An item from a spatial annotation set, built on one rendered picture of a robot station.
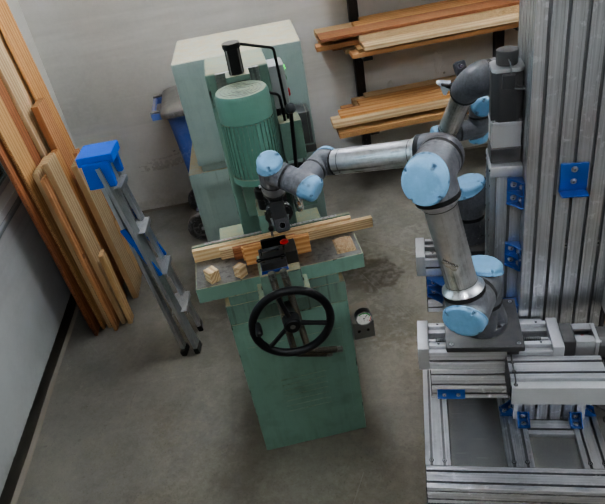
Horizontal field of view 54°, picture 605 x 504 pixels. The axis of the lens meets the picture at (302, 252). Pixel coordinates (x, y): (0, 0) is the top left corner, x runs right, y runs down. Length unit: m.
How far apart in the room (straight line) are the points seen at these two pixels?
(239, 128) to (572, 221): 1.04
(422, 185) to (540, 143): 0.44
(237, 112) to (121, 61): 2.52
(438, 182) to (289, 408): 1.37
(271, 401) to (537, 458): 1.01
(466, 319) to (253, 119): 0.88
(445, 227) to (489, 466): 1.07
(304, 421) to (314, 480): 0.24
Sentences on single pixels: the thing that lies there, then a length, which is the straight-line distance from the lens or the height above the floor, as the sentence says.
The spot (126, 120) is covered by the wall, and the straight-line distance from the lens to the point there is 4.50.
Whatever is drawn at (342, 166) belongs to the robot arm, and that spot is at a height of 1.34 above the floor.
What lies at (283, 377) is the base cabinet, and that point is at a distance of 2.41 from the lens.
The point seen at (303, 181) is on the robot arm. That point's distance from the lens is 1.67.
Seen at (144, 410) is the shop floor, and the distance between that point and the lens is 3.08.
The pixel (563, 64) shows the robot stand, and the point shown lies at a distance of 1.70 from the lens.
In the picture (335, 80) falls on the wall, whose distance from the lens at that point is 4.42.
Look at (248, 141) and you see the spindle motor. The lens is 1.95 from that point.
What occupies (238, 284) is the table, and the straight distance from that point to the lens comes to 2.11.
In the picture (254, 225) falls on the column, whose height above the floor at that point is 0.91.
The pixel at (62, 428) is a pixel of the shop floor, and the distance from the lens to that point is 3.21.
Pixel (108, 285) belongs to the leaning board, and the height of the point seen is 0.28.
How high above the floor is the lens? 2.09
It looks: 33 degrees down
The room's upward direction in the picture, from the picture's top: 11 degrees counter-clockwise
